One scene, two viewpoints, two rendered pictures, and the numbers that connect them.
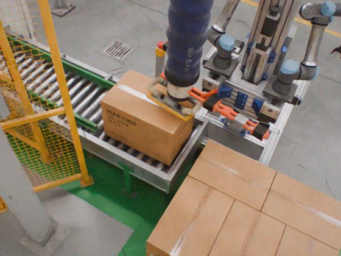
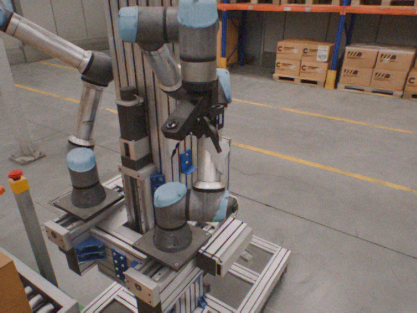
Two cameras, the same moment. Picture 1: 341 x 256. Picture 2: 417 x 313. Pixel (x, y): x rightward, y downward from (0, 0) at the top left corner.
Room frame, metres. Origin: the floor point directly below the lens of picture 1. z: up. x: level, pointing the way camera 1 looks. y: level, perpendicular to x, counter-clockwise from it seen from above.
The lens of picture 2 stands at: (0.97, -1.08, 1.89)
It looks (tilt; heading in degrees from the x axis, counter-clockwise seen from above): 28 degrees down; 10
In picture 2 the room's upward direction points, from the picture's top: straight up
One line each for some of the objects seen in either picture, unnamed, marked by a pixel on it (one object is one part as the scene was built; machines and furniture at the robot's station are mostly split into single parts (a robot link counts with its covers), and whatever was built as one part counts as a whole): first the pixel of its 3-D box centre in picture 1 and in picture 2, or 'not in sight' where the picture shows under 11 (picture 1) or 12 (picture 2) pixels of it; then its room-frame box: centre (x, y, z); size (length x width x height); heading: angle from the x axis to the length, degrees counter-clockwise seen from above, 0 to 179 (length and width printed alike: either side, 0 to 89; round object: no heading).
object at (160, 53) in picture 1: (158, 90); (40, 249); (2.24, 0.18, 0.50); 0.07 x 0.07 x 1.00; 67
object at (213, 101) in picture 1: (211, 102); not in sight; (1.48, -0.23, 1.21); 0.10 x 0.08 x 0.06; 147
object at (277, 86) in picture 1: (283, 83); (172, 228); (1.89, -0.78, 1.09); 0.15 x 0.15 x 0.10
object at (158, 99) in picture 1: (170, 103); not in sight; (1.53, 0.04, 1.10); 0.34 x 0.10 x 0.05; 57
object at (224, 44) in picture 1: (225, 45); (82, 166); (2.09, -0.32, 1.20); 0.13 x 0.12 x 0.14; 36
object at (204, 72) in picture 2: not in sight; (197, 70); (1.63, -0.94, 1.74); 0.08 x 0.08 x 0.05
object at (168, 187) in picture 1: (188, 156); not in sight; (1.55, -0.15, 0.48); 0.70 x 0.03 x 0.15; 157
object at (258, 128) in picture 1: (259, 132); not in sight; (1.28, -0.52, 1.21); 0.08 x 0.07 x 0.05; 57
